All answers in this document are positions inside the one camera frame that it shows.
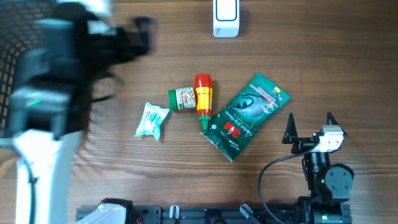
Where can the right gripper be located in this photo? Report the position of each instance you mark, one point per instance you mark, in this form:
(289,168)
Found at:
(291,137)

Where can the green 3M gloves packet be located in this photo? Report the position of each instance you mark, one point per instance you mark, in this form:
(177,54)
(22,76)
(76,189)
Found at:
(234,127)

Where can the red sauce bottle green cap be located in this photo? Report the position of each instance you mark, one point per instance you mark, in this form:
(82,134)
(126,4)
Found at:
(203,87)

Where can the green lid spice jar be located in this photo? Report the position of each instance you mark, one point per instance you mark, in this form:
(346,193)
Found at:
(182,98)

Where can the pale teal tissue packet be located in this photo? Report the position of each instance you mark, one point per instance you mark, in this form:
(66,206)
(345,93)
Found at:
(152,118)

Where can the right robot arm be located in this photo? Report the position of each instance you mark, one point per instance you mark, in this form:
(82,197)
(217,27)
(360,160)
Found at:
(329,184)

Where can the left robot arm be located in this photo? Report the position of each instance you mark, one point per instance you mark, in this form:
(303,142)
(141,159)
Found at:
(79,48)

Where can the white barcode scanner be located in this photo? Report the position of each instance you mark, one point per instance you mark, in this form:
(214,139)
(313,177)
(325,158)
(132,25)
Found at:
(226,18)

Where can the grey plastic mesh basket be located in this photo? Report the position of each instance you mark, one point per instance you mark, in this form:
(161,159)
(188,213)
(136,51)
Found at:
(19,33)

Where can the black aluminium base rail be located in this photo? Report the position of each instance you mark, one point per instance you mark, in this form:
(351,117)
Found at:
(232,215)

